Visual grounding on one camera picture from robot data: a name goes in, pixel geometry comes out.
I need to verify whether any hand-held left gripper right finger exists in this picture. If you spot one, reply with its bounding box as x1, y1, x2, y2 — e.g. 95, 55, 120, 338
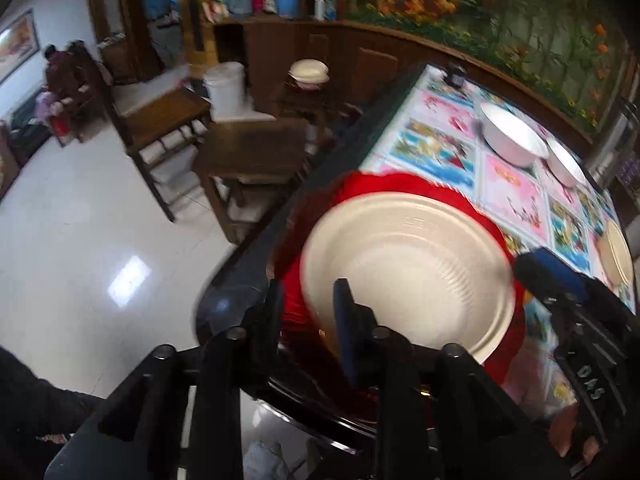
332, 278, 573, 480

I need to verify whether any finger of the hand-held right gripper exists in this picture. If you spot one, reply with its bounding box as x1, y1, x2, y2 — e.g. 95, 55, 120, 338
514, 247, 626, 311

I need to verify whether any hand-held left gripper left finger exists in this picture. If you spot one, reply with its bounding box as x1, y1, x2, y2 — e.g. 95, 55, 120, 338
44, 279, 286, 480

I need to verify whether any cream paper plate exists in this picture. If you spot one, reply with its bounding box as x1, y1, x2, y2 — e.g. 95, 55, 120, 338
301, 191, 517, 365
597, 220, 636, 288

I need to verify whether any small white bowl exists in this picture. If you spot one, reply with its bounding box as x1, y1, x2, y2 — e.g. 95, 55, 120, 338
545, 136, 588, 188

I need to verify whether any large white bowl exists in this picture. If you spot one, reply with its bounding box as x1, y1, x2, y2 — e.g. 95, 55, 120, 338
479, 104, 551, 168

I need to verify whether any large red scalloped plate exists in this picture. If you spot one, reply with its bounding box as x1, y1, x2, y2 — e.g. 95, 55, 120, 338
272, 170, 527, 411

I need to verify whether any person's right hand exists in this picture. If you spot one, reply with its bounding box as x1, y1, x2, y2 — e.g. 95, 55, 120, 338
550, 405, 601, 466

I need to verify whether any colourful printed tablecloth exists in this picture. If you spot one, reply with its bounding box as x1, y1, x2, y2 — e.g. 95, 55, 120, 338
360, 65, 638, 411

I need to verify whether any small dark wooden stool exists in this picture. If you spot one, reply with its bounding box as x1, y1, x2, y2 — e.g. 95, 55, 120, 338
272, 77, 351, 126

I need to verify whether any white plastic bucket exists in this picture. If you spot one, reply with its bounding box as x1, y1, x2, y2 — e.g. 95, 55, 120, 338
202, 61, 247, 122

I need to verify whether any dark red bowl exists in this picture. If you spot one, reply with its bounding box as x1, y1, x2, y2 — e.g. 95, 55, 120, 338
287, 77, 331, 93

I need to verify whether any person's dark clothing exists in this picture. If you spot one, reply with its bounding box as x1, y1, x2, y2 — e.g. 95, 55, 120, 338
0, 347, 103, 480

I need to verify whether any cream bowl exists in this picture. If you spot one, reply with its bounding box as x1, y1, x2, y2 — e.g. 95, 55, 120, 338
289, 59, 331, 83

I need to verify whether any artificial flower display panel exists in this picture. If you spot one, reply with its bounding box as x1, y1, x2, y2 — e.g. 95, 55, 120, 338
345, 0, 631, 133

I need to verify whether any wooden cabinet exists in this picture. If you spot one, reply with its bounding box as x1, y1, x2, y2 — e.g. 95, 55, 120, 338
215, 15, 591, 146

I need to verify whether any dark wooden chair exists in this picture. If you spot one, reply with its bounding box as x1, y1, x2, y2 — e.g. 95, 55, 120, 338
70, 40, 115, 143

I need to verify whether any golden wooden column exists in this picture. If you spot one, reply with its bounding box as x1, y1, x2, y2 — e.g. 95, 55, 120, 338
187, 0, 221, 66

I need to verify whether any pink cloth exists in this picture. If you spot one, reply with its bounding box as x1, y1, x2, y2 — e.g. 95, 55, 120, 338
34, 91, 66, 123

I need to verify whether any black sofa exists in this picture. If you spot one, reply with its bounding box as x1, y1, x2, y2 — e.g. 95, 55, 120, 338
10, 87, 53, 161

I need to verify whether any red packet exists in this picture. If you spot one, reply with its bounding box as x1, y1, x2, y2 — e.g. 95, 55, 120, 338
202, 0, 231, 23

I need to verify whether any framed wall painting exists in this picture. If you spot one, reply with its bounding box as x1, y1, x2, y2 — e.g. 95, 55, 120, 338
0, 8, 40, 83

